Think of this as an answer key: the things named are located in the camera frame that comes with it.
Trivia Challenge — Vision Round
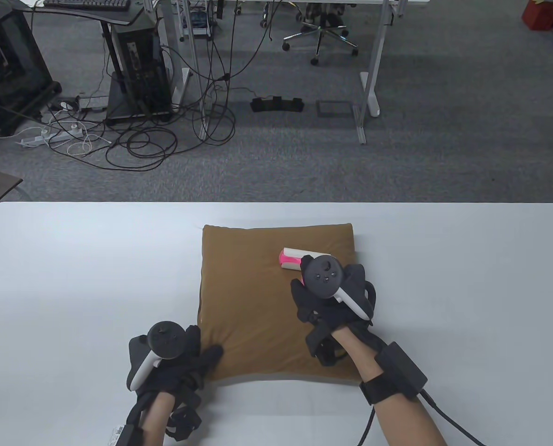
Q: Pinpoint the person's left hand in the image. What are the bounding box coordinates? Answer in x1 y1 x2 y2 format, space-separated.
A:
137 325 224 409

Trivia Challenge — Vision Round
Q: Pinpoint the person's right hand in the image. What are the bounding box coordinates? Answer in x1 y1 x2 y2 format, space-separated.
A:
290 258 378 342

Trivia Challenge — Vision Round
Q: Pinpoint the pink lint roller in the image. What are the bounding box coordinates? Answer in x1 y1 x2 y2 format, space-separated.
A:
279 248 315 270

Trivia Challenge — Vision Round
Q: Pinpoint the brown pillow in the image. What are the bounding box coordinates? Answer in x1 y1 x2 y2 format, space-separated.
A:
197 223 363 382

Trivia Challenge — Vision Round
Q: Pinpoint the person's right forearm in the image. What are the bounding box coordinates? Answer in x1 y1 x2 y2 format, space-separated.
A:
330 325 447 446

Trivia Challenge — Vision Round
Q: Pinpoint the person's left forearm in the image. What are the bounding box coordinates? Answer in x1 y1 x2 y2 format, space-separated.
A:
139 393 175 446

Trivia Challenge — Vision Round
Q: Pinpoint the black white tracking controller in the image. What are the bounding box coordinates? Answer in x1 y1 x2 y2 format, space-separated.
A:
127 321 186 392
301 255 378 326

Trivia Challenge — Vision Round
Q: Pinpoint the black wrist sensor box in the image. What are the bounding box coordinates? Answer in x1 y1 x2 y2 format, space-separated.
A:
359 341 429 406
107 425 142 446

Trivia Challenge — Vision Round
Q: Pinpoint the grey floor hatch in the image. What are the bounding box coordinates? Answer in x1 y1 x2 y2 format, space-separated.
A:
316 100 354 118

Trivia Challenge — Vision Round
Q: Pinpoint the white power strip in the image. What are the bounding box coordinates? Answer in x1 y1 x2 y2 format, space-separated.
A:
16 130 72 148

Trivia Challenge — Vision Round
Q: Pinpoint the silver office chair base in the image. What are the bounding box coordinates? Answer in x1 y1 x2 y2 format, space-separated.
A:
282 2 359 66

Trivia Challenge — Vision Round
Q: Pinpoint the grey power strip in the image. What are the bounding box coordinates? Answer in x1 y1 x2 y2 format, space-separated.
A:
49 95 109 112

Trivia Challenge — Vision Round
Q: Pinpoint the black computer tower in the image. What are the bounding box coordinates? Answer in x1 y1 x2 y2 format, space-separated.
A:
111 21 174 121

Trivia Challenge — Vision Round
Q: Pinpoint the black glass computer case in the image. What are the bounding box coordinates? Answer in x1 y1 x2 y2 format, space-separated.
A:
0 6 62 137

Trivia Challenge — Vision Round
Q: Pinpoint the dark curved standing desk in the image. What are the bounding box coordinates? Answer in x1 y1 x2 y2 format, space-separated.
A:
16 0 175 127

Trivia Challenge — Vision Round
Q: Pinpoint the red box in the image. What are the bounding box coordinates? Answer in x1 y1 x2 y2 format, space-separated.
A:
522 0 553 31

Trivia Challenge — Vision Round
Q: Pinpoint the black keyboard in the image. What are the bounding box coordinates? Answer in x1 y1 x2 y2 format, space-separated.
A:
43 0 132 12

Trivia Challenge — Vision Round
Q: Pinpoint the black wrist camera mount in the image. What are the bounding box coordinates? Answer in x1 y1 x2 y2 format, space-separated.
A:
306 325 348 367
165 397 204 442

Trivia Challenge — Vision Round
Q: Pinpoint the tangle of black cables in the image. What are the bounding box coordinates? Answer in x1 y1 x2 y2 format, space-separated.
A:
30 0 286 172

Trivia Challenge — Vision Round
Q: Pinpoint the white cable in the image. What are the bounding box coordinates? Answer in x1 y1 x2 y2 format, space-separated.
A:
67 123 112 157

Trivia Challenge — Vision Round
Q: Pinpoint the white desk frame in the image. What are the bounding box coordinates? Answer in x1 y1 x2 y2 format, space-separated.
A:
153 0 210 140
353 0 395 144

